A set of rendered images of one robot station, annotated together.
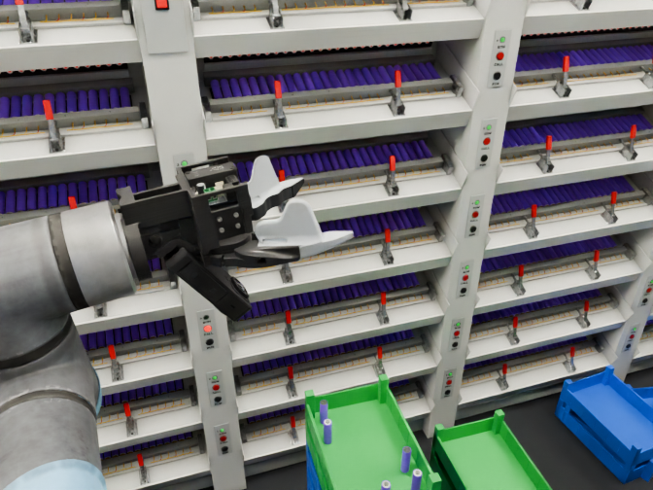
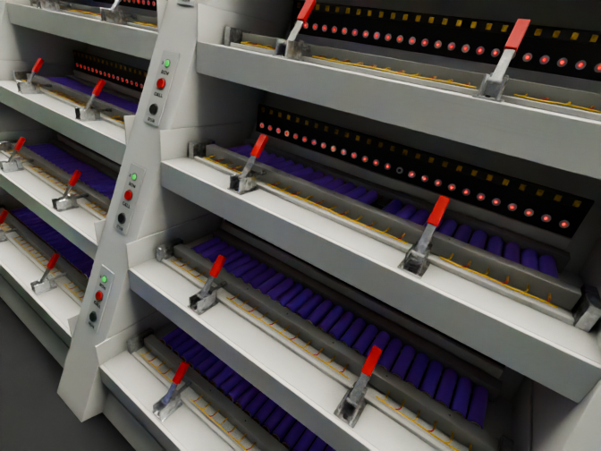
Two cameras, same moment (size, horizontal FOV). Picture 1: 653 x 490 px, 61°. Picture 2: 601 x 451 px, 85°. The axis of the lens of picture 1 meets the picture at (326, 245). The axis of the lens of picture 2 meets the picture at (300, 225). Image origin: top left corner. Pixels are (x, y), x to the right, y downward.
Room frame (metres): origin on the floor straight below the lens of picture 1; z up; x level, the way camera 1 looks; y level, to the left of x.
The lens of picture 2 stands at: (0.64, 0.35, 0.58)
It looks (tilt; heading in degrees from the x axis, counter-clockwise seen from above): 9 degrees down; 44
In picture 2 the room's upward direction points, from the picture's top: 21 degrees clockwise
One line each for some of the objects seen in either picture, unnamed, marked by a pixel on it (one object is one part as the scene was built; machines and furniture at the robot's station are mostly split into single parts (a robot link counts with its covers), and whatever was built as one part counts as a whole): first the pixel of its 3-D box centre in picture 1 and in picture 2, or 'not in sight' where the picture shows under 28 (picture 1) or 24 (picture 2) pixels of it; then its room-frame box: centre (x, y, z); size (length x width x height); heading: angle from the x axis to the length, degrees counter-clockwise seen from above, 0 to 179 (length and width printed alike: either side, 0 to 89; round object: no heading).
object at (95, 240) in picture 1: (104, 250); not in sight; (0.44, 0.21, 1.23); 0.10 x 0.05 x 0.09; 24
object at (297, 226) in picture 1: (302, 226); not in sight; (0.46, 0.02, 1.25); 0.09 x 0.03 x 0.06; 83
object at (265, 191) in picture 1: (266, 180); not in sight; (0.56, 0.07, 1.25); 0.09 x 0.03 x 0.06; 145
